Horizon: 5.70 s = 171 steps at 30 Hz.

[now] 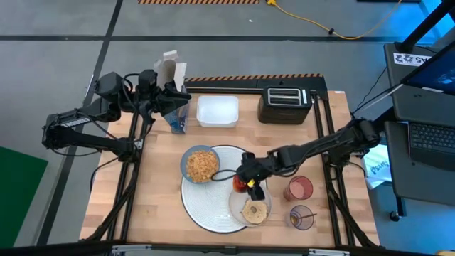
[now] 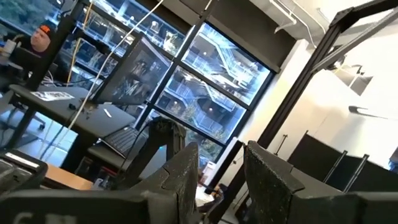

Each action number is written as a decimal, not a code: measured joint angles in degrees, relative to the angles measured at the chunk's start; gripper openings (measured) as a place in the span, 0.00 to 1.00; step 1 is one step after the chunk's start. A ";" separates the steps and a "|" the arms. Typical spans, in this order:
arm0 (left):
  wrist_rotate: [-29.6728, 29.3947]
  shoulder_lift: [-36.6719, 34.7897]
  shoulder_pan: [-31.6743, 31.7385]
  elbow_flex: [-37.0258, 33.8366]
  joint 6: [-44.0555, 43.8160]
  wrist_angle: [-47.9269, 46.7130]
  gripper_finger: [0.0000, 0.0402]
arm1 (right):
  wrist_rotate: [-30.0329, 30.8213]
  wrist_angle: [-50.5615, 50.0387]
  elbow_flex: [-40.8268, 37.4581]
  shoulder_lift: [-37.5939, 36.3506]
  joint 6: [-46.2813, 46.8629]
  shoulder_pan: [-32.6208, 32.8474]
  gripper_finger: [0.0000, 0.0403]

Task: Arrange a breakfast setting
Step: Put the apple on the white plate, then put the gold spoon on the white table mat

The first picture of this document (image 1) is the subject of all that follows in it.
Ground black two-slot toaster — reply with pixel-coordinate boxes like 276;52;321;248
257;87;314;126

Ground black computer monitor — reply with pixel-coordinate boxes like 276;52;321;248
400;41;455;97

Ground pink translucent cup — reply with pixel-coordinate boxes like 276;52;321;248
283;175;315;202

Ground black laptop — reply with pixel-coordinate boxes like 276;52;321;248
407;119;455;172

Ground hazard-striped black cable cover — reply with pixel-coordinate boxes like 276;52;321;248
183;73;330;94

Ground golden spoon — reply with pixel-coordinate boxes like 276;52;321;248
291;213;318;224

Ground white printed paper bag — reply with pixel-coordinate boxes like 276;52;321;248
361;143;392;191

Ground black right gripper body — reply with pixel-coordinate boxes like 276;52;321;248
235;151;275;191

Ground clear purple-rimmed cup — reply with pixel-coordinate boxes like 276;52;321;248
286;204;316;231

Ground red apple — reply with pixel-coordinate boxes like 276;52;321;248
232;174;249;194

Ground green floor mat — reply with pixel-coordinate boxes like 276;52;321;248
0;146;49;249

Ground yellow power cable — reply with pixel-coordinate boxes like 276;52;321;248
266;0;405;41

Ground golden cereal flakes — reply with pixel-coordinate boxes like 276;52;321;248
185;149;220;183

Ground white plastic rectangular container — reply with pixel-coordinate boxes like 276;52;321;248
196;95;240;129

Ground black aluminium table frame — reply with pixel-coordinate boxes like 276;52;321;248
80;86;381;256

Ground round white woven placemat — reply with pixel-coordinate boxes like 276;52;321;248
180;144;269;235

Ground white printed label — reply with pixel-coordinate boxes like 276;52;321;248
392;52;432;68

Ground black stand pole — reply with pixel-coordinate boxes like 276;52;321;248
397;0;455;53

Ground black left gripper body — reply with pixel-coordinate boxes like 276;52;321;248
136;68;168;120

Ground cream round plate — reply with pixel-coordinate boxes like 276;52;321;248
227;184;273;227

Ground black equipment cart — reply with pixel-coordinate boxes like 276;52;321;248
382;41;455;218

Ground striped floor hazard tape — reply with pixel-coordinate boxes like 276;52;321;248
137;0;261;6

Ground blue frosted flakes cereal box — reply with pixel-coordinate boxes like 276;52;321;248
153;50;191;135

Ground blue plastic bowl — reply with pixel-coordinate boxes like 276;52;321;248
179;144;221;185

